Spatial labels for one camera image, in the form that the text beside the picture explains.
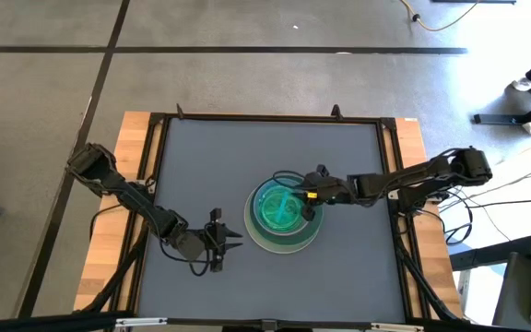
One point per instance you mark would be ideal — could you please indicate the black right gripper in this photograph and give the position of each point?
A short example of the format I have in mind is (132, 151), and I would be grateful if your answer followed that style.
(332, 191)

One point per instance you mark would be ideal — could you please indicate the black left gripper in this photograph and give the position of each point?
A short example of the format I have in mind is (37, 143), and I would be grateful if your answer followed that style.
(215, 240)

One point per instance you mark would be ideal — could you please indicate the clear green plastic plate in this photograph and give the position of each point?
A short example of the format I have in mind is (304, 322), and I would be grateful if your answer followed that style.
(274, 212)

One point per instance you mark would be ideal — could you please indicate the blue plastic plate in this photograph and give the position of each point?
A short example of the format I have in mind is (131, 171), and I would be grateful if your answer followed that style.
(256, 209)

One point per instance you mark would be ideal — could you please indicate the large teal plastic plate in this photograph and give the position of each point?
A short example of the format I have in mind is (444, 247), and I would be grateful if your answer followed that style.
(311, 230)

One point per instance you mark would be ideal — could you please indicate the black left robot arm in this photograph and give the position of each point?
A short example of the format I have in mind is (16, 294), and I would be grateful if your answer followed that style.
(132, 196)

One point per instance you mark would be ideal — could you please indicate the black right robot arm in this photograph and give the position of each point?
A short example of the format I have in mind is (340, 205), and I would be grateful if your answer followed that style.
(413, 177)

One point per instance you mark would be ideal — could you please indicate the large white plastic plate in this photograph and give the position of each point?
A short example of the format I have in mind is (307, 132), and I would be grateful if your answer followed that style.
(284, 249)

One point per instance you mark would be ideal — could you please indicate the dark desk leg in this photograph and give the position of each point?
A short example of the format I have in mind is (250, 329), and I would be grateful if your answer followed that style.
(487, 256)

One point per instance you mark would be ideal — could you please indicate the black desk base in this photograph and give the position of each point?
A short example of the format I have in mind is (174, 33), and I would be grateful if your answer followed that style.
(496, 120)

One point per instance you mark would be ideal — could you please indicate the black aluminium table frame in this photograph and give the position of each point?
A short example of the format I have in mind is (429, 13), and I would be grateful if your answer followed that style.
(270, 118)

